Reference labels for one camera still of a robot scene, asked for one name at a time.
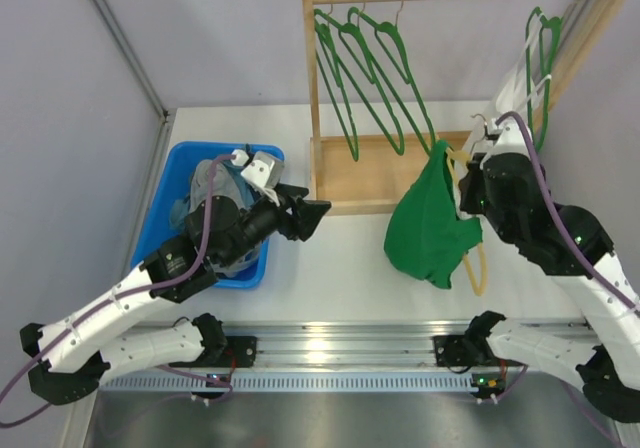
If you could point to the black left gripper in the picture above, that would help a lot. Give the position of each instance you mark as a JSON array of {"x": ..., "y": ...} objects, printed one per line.
[{"x": 292, "y": 211}]

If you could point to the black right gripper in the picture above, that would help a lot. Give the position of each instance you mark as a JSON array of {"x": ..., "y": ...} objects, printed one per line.
[{"x": 467, "y": 183}]

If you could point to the yellow hanger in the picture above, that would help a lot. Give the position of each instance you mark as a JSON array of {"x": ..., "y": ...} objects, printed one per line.
[{"x": 456, "y": 162}]

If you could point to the green tank top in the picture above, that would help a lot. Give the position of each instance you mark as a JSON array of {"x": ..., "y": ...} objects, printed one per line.
[{"x": 425, "y": 238}]

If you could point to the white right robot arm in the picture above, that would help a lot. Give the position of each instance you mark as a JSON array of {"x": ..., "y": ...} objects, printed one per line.
[{"x": 575, "y": 318}]

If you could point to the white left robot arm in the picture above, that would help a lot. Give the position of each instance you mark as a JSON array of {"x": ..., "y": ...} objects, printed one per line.
[{"x": 75, "y": 356}]

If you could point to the white tank top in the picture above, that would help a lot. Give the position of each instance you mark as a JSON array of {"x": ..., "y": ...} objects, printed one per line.
[{"x": 510, "y": 95}]

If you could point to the green hanger far left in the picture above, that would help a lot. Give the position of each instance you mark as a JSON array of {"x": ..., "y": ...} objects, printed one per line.
[{"x": 331, "y": 72}]

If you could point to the green hanger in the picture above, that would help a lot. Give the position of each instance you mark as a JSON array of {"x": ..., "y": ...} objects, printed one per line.
[
  {"x": 331, "y": 72},
  {"x": 354, "y": 42},
  {"x": 400, "y": 62}
]

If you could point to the green hanger right end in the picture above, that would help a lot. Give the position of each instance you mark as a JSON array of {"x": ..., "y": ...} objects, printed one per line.
[{"x": 543, "y": 34}]

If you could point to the wooden clothes rack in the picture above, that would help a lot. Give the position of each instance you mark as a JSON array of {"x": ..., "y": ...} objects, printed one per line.
[{"x": 375, "y": 182}]

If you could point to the grey garment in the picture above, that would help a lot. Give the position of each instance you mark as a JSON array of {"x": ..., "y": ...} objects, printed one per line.
[{"x": 223, "y": 184}]

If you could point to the teal blue garment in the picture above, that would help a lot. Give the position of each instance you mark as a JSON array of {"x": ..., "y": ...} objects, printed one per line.
[{"x": 181, "y": 207}]

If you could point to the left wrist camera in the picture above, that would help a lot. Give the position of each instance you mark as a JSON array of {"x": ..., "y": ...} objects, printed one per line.
[{"x": 261, "y": 171}]

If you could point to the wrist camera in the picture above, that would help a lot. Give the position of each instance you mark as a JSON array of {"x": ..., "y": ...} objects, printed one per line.
[
  {"x": 498, "y": 138},
  {"x": 261, "y": 171}
]

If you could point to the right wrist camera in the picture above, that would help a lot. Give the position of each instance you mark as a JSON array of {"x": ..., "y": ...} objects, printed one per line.
[{"x": 498, "y": 138}]

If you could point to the aluminium mounting rail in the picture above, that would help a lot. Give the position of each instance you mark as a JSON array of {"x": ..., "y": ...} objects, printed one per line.
[{"x": 309, "y": 356}]

